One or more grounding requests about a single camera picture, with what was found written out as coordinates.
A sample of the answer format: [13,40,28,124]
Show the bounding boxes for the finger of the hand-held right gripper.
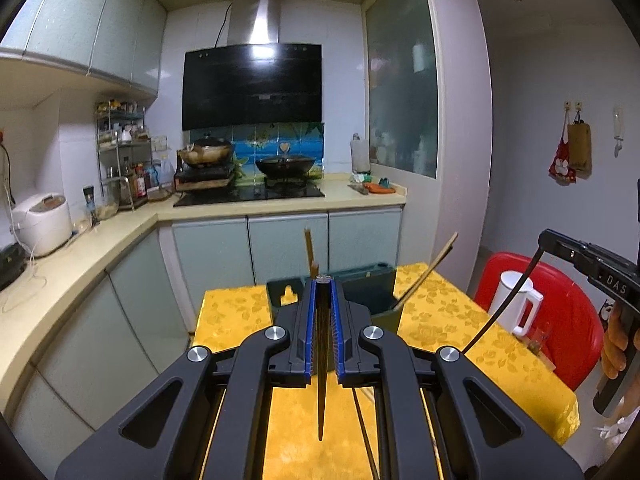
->
[537,229,593,255]
[542,244,593,275]

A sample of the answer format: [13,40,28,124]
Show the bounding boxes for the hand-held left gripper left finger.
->
[55,276,326,480]

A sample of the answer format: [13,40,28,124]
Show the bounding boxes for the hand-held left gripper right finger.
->
[325,276,586,480]

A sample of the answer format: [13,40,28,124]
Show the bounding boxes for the dark green utensil holder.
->
[266,261,401,333]

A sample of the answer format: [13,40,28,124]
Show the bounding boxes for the light wooden chopstick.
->
[391,232,459,312]

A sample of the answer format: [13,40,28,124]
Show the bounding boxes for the person's right hand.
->
[600,306,628,381]

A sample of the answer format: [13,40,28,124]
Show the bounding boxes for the red plastic chair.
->
[474,252,605,392]

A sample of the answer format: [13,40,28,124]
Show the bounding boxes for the white electric kettle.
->
[487,270,544,336]

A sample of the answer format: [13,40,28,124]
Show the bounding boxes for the red hanging bag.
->
[548,125,577,186]

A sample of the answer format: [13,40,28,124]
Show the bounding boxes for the brown hanging bag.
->
[567,110,593,178]

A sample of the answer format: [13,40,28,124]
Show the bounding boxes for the glass cup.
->
[524,325,555,361]

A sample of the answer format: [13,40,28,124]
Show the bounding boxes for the yellow floral tablecloth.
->
[192,262,581,480]

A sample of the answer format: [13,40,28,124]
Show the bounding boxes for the black gas cooktop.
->
[173,180,326,208]

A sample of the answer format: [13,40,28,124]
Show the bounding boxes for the orange and green kitchen tool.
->
[348,174,397,196]

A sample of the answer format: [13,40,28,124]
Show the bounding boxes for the black wok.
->
[255,154,318,179]

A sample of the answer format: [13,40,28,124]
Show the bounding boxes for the paper towel roll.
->
[350,133,371,176]

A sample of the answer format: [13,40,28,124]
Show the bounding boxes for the black portable cooker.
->
[174,162,238,192]

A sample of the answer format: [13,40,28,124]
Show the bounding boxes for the ocean scene backsplash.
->
[189,121,325,181]

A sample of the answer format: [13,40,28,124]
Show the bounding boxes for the golden pan with lid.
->
[179,136,236,168]

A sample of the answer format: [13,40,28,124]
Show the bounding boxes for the clear blue plastic jug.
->
[150,160,175,188]

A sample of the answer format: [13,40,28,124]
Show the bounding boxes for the beige kitchen countertop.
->
[0,172,407,401]

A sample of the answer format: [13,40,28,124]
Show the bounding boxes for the frosted glass cabinet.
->
[364,0,441,179]

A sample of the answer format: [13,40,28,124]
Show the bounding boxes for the black range hood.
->
[181,0,322,131]

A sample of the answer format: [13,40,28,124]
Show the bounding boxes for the metal spice rack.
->
[95,100,152,211]

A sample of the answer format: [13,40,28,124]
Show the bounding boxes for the white rice cooker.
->
[11,193,73,258]

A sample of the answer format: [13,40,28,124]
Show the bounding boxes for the black countertop appliance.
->
[0,243,27,291]

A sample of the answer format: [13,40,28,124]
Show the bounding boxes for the pale green upper cabinets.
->
[0,0,167,98]

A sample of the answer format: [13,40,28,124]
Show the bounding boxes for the white wall phone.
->
[613,106,627,157]

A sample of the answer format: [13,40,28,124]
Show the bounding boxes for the white cable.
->
[0,250,46,313]

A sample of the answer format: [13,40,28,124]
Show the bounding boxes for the black hood power cable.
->
[216,2,235,50]

